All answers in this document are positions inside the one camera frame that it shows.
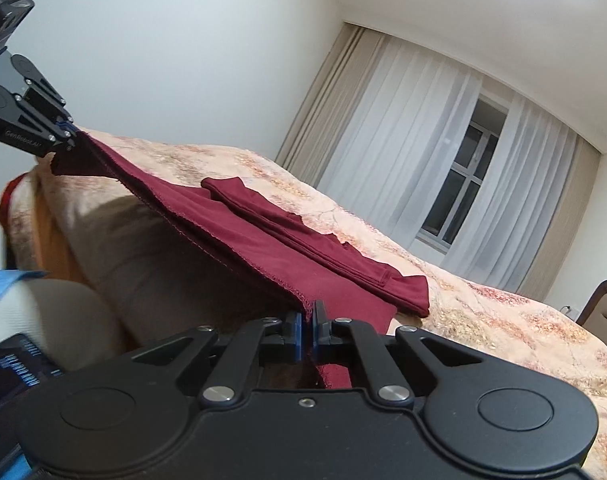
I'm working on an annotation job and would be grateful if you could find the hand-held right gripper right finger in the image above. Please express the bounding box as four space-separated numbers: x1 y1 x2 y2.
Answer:
311 300 484 408

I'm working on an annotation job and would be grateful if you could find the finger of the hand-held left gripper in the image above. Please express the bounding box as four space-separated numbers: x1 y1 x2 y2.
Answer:
13 55 70 126
0 82 79 153

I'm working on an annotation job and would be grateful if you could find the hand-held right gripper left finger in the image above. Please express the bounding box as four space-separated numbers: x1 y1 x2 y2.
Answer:
128 310 305 408

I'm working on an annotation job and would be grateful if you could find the maroon long-sleeved shirt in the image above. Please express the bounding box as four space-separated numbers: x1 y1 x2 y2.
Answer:
50 130 431 391

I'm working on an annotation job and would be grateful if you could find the beige mattress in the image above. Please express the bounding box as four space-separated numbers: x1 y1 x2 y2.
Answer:
38 175 307 353

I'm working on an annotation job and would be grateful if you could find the light blue cloth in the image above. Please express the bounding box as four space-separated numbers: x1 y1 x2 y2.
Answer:
0 270 50 318

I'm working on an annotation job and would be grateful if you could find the white textured rounded object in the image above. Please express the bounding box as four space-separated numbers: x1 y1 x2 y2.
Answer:
0 277 130 361

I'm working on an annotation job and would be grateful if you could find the bed with floral cover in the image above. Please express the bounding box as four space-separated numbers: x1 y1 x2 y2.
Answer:
3 127 607 480

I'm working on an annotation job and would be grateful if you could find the window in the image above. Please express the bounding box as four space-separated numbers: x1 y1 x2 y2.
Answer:
416 97 510 250

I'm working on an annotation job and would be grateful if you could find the sheer white curtain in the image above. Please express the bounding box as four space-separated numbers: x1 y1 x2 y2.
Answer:
316 35 484 251
441 92 583 292

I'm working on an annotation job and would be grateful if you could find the black device with screen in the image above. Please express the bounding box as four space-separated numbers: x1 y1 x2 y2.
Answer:
0 332 64 413

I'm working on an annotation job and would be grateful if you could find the brown and beige headboard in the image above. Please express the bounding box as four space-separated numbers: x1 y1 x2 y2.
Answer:
576 279 607 343

